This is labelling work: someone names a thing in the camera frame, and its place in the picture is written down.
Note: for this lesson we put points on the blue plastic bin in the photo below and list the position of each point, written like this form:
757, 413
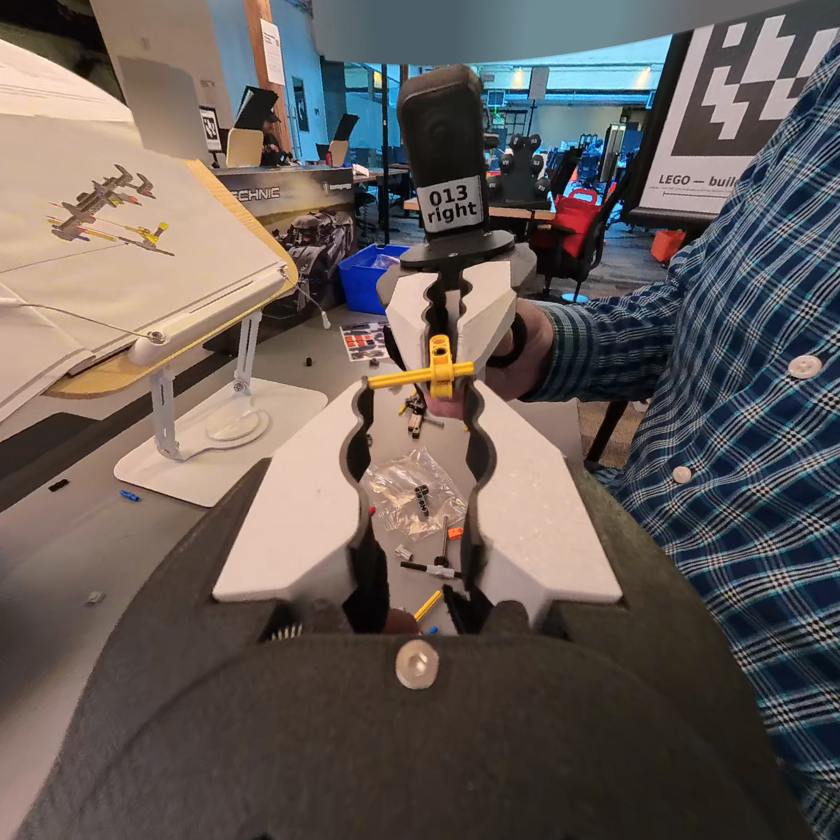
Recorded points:
361, 283

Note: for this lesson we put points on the black lego set box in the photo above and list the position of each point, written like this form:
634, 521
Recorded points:
309, 230

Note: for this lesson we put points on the instruction booklet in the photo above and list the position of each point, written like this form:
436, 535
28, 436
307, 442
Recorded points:
99, 263

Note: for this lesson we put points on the framed marker sign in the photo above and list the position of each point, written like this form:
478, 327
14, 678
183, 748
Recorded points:
696, 164

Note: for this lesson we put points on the person's right hand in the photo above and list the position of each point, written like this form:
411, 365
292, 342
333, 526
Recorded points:
538, 348

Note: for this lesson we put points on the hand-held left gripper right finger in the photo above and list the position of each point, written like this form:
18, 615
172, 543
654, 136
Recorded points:
552, 525

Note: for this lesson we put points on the yellow lego pin connector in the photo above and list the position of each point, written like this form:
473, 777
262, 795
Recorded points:
442, 377

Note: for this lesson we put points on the dark grey lego beam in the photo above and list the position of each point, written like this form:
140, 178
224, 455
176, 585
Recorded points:
423, 499

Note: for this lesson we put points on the person's torso in plaid shirt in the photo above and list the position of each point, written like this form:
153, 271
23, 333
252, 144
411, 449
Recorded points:
755, 525

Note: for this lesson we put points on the black lego rack assembly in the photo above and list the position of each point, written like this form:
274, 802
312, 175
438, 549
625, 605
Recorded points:
417, 420

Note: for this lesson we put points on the clear plastic zip bag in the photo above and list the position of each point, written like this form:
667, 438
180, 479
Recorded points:
394, 479

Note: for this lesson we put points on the grey lego axle connector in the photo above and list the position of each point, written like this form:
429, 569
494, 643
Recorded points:
442, 571

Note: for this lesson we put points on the orange bin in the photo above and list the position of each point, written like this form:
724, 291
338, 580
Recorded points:
668, 246

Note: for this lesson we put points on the yellow lego axle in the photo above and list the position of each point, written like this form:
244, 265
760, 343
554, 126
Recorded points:
394, 380

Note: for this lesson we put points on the lego sticker sheet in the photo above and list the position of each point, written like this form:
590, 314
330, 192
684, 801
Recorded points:
365, 341

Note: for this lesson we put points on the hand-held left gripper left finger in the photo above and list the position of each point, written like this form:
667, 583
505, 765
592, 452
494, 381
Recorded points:
289, 525

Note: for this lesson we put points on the white book stand wooden board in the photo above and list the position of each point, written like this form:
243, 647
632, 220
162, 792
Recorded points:
289, 407

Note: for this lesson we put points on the black rack of round weights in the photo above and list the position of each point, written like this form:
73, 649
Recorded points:
518, 171

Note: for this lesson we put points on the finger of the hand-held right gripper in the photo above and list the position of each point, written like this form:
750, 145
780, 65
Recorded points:
492, 309
404, 321

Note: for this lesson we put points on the red bag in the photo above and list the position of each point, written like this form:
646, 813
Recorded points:
584, 224

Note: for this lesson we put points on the person's right forearm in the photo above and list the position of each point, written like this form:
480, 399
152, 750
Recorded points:
611, 341

